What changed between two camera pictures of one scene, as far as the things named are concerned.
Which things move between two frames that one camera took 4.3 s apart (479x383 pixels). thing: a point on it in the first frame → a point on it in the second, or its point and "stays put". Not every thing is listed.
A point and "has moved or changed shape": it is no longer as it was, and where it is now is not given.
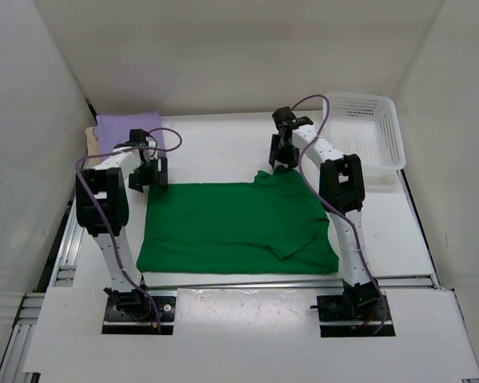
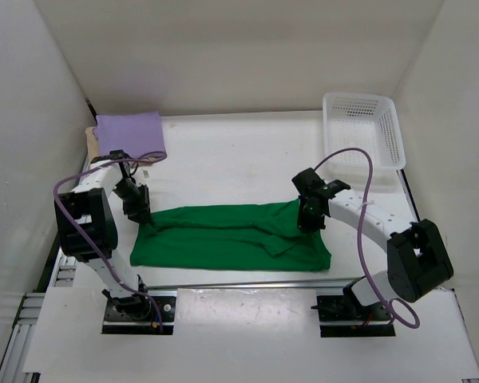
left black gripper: (152, 172) → (140, 207)
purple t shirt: (113, 129) stays put
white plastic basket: (367, 125) stays put
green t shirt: (269, 226) has moved or changed shape
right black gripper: (283, 148) → (310, 215)
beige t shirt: (93, 146) stays put
